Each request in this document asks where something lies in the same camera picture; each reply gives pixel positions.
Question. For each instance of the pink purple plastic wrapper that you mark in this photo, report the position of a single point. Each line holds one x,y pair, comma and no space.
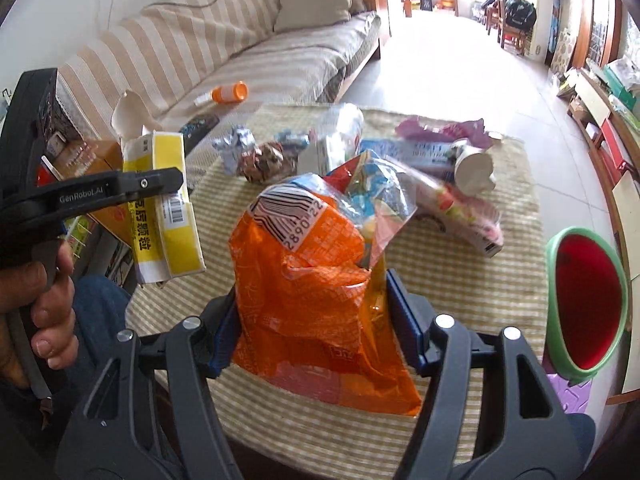
435,130

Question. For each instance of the black backpack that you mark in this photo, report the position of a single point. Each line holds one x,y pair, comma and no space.
520,10

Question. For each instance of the person's leg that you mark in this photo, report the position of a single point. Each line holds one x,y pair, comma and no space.
100,310
582,435

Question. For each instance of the person's left hand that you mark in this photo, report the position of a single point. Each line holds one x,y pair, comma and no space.
55,310

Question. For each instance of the clear plastic snack bag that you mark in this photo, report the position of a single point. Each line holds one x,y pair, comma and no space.
385,195

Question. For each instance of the wooden chair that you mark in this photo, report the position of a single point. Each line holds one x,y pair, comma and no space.
510,37

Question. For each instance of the yellow white carton box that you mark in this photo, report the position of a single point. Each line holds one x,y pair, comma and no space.
170,230

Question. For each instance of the green box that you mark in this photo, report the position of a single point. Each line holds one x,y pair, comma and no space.
620,87

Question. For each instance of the orange white bottle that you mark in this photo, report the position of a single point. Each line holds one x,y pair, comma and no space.
229,93

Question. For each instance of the small white carton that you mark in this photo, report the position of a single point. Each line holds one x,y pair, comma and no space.
320,157

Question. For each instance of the orange cardboard box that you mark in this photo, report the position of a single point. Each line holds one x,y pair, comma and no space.
95,157

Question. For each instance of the person's right leg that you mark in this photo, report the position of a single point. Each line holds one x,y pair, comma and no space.
582,435

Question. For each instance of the pink strawberry snack box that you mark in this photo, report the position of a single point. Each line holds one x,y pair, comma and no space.
460,210

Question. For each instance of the striped beige sofa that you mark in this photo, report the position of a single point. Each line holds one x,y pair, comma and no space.
200,45

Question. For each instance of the black remote control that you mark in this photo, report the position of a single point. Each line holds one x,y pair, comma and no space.
200,127

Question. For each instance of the light blue white box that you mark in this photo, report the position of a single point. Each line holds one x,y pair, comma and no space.
415,157

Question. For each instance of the orange plastic bag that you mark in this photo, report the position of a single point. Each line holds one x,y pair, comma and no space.
300,285

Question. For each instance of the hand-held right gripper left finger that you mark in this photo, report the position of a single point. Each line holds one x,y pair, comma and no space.
226,332

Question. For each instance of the brown silver wrapper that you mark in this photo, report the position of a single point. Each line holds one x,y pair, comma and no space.
262,162

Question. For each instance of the crushed white paper cup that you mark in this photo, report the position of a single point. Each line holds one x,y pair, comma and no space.
472,167

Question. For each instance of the striped woven table mat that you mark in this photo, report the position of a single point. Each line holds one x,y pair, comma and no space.
475,285

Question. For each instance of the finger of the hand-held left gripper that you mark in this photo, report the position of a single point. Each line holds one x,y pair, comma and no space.
150,183

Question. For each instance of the silver blue crumpled wrapper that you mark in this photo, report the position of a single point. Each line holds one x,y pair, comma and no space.
232,147

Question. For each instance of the beige pillow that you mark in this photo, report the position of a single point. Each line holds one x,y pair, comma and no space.
315,2

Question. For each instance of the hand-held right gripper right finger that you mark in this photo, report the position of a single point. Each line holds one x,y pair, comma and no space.
402,320

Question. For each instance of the clear plastic packaging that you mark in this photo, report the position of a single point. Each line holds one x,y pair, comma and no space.
345,125

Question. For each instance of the wooden tv cabinet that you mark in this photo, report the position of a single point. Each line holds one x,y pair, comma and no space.
595,105

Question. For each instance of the person's left leg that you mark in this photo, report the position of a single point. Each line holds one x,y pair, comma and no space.
100,310

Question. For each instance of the small blue foil wrapper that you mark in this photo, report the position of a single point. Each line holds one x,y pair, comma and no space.
290,137

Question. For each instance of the white spotted board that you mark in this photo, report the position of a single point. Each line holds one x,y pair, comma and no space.
565,47

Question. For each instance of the red bin with green rim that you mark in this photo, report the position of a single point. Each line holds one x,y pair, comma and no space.
585,300

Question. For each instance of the small white paper piece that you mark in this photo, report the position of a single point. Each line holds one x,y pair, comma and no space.
495,136

